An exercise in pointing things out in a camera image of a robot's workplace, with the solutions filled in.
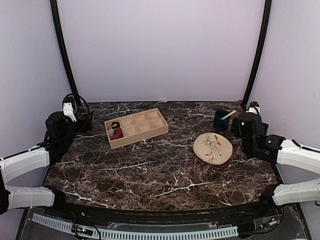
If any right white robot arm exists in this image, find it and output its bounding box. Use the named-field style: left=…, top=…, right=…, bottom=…
left=231, top=112, right=320, bottom=217

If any dark blue mug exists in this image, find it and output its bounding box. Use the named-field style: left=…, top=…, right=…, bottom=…
left=213, top=109, right=230, bottom=131

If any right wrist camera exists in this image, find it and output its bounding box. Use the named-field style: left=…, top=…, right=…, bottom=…
left=246, top=101, right=261, bottom=115

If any small circuit board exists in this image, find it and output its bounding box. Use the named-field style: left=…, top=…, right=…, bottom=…
left=71, top=224, right=93, bottom=236

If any left black frame post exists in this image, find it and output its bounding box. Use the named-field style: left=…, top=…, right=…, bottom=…
left=49, top=0, right=82, bottom=107

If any white slotted cable duct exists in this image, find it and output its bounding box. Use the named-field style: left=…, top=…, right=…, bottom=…
left=31, top=213, right=239, bottom=240

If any wooden stick in mug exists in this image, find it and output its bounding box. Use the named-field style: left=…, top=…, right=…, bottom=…
left=221, top=110, right=237, bottom=120

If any brown argyle sock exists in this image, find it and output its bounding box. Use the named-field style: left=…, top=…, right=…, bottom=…
left=108, top=121, right=121, bottom=130

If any right black frame post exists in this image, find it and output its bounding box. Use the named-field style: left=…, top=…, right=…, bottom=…
left=240, top=0, right=272, bottom=111

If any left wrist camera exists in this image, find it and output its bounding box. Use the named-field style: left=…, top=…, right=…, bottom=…
left=62, top=93, right=77, bottom=123

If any left camera black cable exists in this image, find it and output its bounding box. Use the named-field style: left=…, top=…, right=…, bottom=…
left=64, top=93, right=91, bottom=131

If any black frame post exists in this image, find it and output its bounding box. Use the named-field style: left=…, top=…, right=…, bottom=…
left=49, top=0, right=82, bottom=107
left=240, top=0, right=272, bottom=111

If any round painted wooden plate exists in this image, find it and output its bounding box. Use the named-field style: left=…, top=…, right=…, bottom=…
left=192, top=132, right=234, bottom=166

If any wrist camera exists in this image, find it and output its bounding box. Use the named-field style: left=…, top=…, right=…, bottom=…
left=62, top=93, right=77, bottom=123
left=246, top=101, right=261, bottom=115

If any black front rail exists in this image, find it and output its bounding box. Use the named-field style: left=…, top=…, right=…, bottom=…
left=23, top=192, right=301, bottom=226

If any wooden compartment tray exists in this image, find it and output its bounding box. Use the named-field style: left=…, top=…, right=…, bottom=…
left=104, top=108, right=169, bottom=149

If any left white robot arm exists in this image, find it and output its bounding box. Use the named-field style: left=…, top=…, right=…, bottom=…
left=0, top=111, right=93, bottom=218

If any maroon striped sock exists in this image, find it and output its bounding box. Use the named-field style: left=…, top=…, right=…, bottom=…
left=109, top=128, right=124, bottom=141

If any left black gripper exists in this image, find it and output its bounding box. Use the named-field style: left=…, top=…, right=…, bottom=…
left=60, top=111, right=93, bottom=149

